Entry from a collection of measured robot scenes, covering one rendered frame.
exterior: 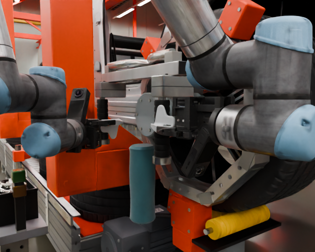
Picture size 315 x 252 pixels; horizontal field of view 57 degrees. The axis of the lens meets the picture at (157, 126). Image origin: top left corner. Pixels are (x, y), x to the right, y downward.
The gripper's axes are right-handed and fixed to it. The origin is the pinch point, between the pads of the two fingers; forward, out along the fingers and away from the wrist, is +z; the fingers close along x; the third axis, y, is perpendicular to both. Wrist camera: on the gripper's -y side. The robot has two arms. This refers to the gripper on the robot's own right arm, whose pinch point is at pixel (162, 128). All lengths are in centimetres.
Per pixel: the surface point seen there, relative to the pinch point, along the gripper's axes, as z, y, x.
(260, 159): -10.0, -8.1, -22.8
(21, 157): 177, -37, 3
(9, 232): 51, -38, 27
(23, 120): 250, -15, -11
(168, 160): -2.2, -7.3, -0.4
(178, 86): -2.5, 9.4, -2.8
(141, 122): 19.2, -0.4, -6.0
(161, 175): 29.2, -20.8, -20.3
